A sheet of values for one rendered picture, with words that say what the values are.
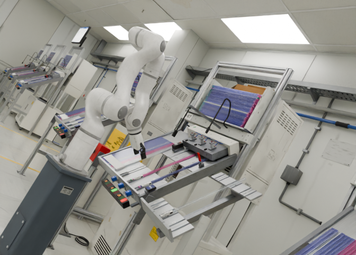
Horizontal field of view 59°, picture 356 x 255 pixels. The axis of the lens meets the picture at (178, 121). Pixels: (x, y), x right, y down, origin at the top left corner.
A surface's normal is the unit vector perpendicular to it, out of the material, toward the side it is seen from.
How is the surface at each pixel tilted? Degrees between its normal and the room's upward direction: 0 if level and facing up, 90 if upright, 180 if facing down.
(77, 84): 90
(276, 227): 89
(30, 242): 90
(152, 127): 90
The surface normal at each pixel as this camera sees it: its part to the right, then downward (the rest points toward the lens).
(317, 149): -0.68, -0.46
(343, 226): -0.11, -0.94
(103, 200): 0.54, 0.22
